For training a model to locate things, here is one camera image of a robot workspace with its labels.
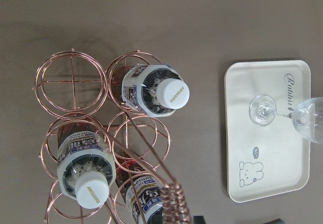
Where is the copper wire bottle basket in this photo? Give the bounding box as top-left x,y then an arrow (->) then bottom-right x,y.
34,50 -> 182,223

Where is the tea bottle white cap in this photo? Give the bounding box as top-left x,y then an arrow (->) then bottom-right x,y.
57,122 -> 117,209

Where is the cream rectangular tray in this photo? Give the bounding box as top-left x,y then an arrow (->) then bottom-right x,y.
224,60 -> 311,203

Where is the clear wine glass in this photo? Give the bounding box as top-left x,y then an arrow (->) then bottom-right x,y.
249,95 -> 322,144

